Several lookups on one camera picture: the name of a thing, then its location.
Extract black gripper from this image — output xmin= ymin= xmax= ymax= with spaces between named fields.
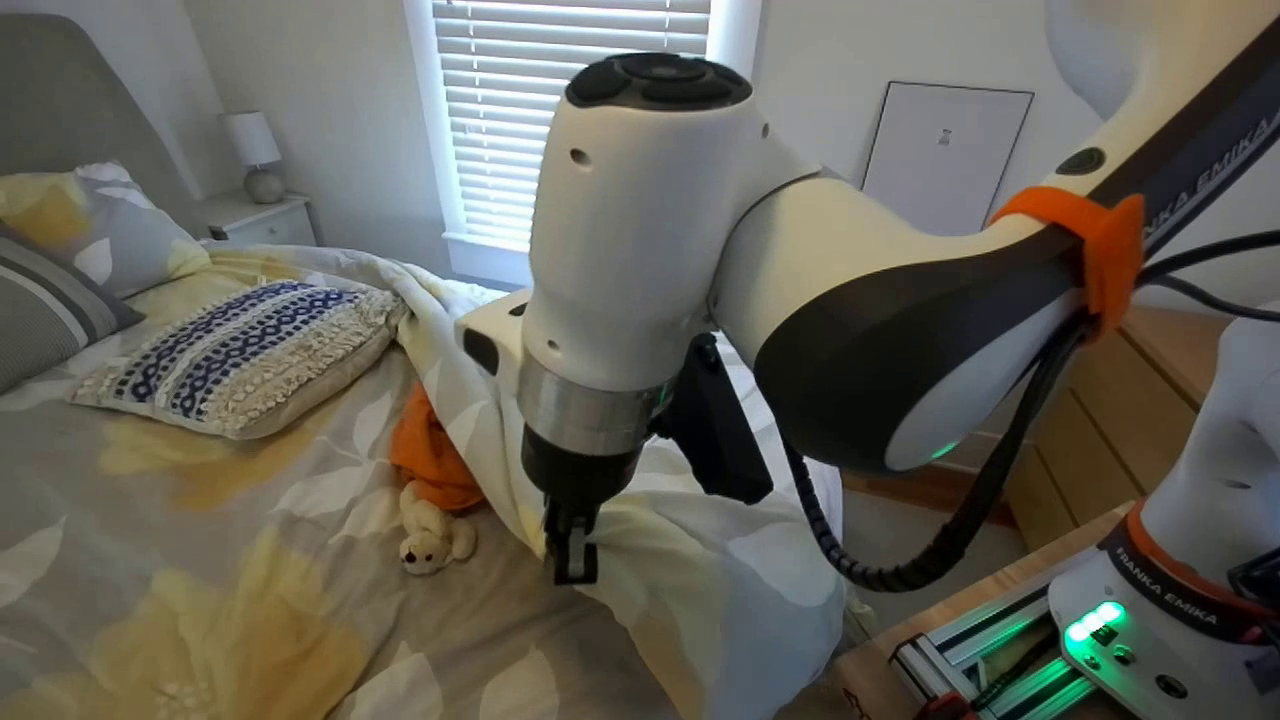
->
xmin=521 ymin=433 xmax=636 ymax=583

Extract yellow grey floral bed sheet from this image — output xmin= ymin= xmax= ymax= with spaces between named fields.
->
xmin=0 ymin=250 xmax=842 ymax=720

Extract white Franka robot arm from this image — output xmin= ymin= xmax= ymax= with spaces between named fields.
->
xmin=521 ymin=0 xmax=1280 ymax=720

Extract small white plush toy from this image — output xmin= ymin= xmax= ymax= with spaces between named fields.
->
xmin=399 ymin=486 xmax=474 ymax=577

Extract orange cloth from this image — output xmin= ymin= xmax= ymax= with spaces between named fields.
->
xmin=388 ymin=390 xmax=485 ymax=517

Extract white blue knitted cushion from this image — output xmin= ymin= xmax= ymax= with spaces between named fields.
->
xmin=73 ymin=275 xmax=399 ymax=439

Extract white nightstand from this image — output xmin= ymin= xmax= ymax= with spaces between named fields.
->
xmin=200 ymin=192 xmax=316 ymax=244

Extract white window blinds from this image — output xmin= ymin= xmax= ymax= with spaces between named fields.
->
xmin=426 ymin=0 xmax=716 ymax=258

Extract white table lamp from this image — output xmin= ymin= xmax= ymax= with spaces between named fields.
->
xmin=223 ymin=113 xmax=288 ymax=206

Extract white framed board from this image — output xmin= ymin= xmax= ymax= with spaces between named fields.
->
xmin=860 ymin=82 xmax=1033 ymax=238

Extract wooden dresser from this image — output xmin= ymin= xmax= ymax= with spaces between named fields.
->
xmin=1003 ymin=309 xmax=1224 ymax=549

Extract grey striped pillow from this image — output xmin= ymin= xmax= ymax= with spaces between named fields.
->
xmin=0 ymin=238 xmax=141 ymax=393

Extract yellow floral pillow right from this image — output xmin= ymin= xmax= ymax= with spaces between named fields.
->
xmin=0 ymin=166 xmax=206 ymax=295

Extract grey upholstered headboard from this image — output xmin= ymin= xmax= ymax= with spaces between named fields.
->
xmin=0 ymin=13 xmax=200 ymax=231

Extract wooden robot mount table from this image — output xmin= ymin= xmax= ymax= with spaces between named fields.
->
xmin=832 ymin=500 xmax=1280 ymax=720

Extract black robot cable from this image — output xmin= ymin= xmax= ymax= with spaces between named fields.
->
xmin=777 ymin=223 xmax=1280 ymax=596

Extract orange cable clamp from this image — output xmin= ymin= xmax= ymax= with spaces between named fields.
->
xmin=999 ymin=186 xmax=1142 ymax=337

